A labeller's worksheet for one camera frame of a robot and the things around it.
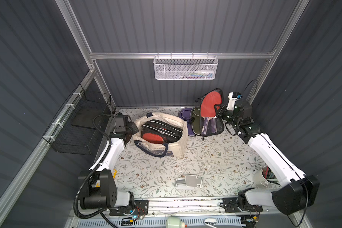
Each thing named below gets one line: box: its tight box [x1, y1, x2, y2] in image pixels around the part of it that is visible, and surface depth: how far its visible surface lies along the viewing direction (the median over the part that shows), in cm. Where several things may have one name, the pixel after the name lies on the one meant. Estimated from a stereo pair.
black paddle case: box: [199, 87, 225, 141], surface depth 77 cm
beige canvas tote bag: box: [132, 112, 189, 159], surface depth 87 cm
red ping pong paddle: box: [200, 90, 223, 135], surface depth 80 cm
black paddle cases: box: [140, 119, 183, 144], surface depth 88 cm
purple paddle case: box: [178, 107, 196, 137], surface depth 113 cm
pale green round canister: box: [166, 217, 182, 228], surface depth 64 cm
